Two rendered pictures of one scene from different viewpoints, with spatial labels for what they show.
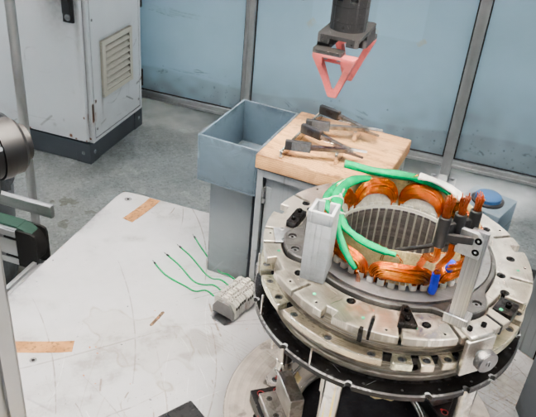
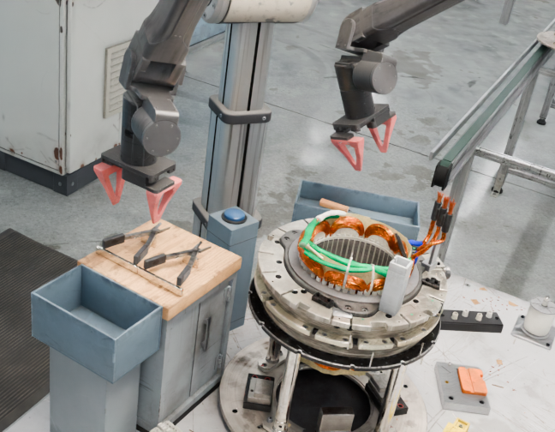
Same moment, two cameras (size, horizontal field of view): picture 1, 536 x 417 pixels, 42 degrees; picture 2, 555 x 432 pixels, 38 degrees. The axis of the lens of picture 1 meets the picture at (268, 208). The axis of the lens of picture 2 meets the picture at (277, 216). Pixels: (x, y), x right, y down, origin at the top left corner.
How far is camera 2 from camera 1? 124 cm
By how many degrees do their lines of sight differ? 70
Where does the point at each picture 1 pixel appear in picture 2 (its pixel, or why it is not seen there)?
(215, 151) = (129, 341)
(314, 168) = (202, 280)
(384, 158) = (189, 240)
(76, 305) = not seen: outside the picture
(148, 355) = not seen: outside the picture
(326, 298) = (414, 310)
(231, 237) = (124, 411)
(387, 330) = (441, 295)
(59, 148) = not seen: outside the picture
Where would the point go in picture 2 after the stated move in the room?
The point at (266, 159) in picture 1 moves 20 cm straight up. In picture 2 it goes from (176, 305) to (187, 192)
